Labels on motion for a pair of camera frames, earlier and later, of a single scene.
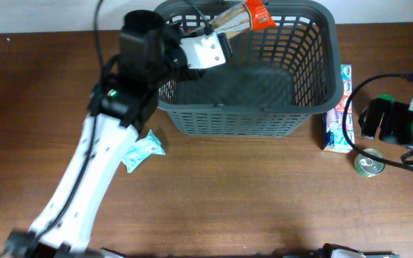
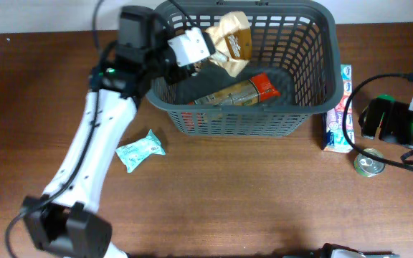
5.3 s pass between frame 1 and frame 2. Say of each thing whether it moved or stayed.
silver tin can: stayed
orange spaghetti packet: moved
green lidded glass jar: stayed
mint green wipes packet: stayed
